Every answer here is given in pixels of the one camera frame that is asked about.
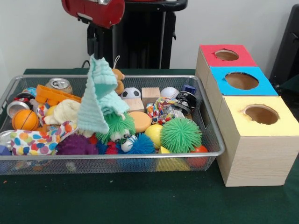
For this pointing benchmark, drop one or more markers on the dark green tablecloth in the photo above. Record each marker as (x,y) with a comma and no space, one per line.
(140,200)

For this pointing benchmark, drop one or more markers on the black upright panel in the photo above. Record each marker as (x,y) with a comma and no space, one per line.
(290,46)

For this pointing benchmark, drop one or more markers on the mint green cloth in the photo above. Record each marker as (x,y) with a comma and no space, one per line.
(98,98)

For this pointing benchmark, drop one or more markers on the yellow ball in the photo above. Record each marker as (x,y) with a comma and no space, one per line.
(154,135)

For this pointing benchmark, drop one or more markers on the polka dot cloth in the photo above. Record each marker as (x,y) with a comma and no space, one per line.
(37,140)

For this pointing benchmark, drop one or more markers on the tan round disc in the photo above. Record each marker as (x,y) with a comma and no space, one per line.
(140,122)

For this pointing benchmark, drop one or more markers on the orange plastic toy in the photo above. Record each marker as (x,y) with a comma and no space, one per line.
(53,94)

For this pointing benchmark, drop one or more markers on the green spiky ball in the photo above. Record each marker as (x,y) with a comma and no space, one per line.
(181,135)
(119,128)

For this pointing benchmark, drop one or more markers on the wooden cube block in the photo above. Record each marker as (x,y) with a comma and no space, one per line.
(151,94)

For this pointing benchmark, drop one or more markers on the small orange basketball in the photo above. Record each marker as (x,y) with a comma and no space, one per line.
(25,119)

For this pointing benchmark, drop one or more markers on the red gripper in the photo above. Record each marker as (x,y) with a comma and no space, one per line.
(96,11)

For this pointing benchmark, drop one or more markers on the side table with green cloth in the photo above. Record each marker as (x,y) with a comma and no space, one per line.
(292,86)

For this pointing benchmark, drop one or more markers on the wooden box with three holes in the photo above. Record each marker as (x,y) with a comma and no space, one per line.
(252,158)

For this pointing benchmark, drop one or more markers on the small soccer ball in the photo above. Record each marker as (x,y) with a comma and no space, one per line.
(131,93)

